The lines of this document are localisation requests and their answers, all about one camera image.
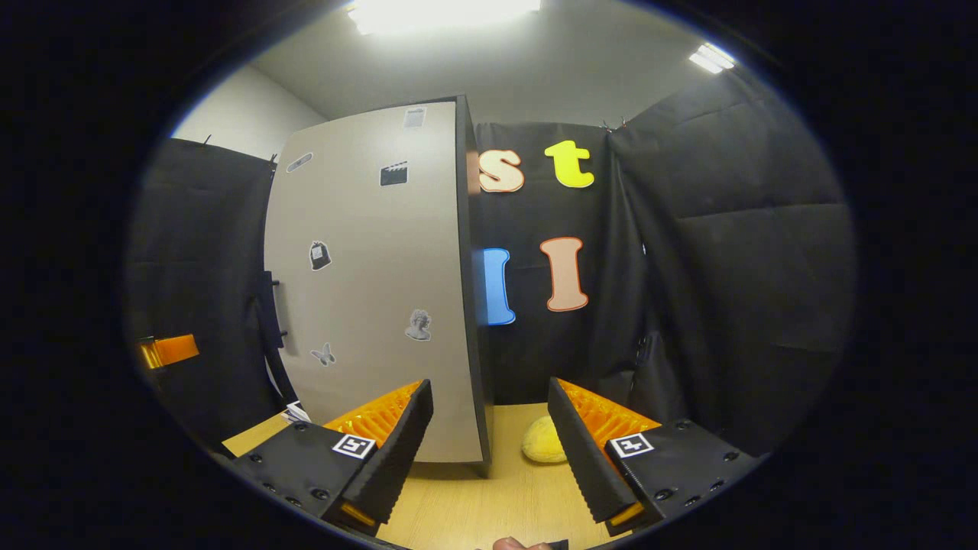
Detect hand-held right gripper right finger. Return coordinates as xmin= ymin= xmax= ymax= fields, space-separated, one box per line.
xmin=547 ymin=377 xmax=757 ymax=538

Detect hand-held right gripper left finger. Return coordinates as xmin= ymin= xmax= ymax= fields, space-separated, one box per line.
xmin=233 ymin=378 xmax=435 ymax=538

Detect yellow round object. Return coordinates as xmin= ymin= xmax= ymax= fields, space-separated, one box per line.
xmin=522 ymin=415 xmax=570 ymax=465

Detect black backdrop cloth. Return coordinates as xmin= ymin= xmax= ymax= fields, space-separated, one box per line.
xmin=126 ymin=65 xmax=857 ymax=459

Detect small ceiling light panel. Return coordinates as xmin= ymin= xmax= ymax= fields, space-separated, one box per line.
xmin=688 ymin=42 xmax=737 ymax=76

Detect large ceiling light panel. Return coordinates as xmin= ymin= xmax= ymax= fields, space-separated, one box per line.
xmin=346 ymin=0 xmax=545 ymax=36

